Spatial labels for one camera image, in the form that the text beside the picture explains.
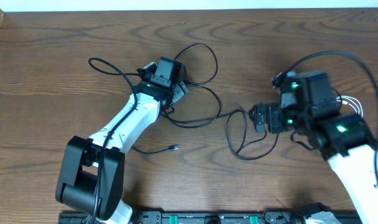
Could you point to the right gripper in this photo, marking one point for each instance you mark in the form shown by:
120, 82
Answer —
272, 110

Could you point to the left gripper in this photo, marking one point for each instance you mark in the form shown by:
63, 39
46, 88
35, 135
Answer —
182, 89

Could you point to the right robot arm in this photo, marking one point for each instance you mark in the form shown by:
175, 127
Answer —
308, 106

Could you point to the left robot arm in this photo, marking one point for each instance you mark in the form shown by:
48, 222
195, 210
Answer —
92, 172

